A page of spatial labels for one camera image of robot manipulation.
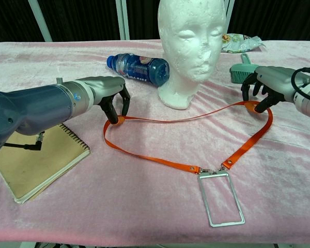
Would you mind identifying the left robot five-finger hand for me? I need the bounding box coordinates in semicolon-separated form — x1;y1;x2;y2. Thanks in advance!
89;75;131;126

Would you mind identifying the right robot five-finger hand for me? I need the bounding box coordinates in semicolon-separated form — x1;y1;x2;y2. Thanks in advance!
241;66;297;114

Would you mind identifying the orange lanyard strap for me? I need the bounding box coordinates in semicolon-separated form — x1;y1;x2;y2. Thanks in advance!
103;100;274;174

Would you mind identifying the silver frame badge holder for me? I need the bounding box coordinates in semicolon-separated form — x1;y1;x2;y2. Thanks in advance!
197;166;246;228

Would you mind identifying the green hand brush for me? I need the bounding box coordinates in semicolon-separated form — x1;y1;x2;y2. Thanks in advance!
229;53;259;84

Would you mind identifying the white foam mannequin head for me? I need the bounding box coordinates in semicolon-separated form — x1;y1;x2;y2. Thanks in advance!
157;0;228;111

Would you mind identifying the blue plastic drink bottle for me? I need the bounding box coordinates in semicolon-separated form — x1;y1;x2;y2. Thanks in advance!
106;53;171;87

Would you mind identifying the green printed snack bag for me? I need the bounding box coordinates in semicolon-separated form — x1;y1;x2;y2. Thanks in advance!
221;33;266;54

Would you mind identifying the brown spiral notebook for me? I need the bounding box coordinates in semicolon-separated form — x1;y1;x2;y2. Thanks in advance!
0;123;91;205

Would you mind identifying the pink velvet tablecloth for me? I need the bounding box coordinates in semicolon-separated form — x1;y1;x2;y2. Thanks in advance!
0;39;310;245

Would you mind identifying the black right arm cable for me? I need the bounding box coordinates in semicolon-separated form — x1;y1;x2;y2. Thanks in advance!
290;67;310;104

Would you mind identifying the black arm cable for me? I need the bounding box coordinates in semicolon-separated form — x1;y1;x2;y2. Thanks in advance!
4;131;46;152
290;67;310;104

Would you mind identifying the white frame post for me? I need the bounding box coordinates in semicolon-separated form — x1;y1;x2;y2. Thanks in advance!
115;0;130;41
225;0;236;18
28;0;53;42

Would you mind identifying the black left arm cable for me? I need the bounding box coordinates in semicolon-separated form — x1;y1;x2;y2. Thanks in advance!
4;131;46;152

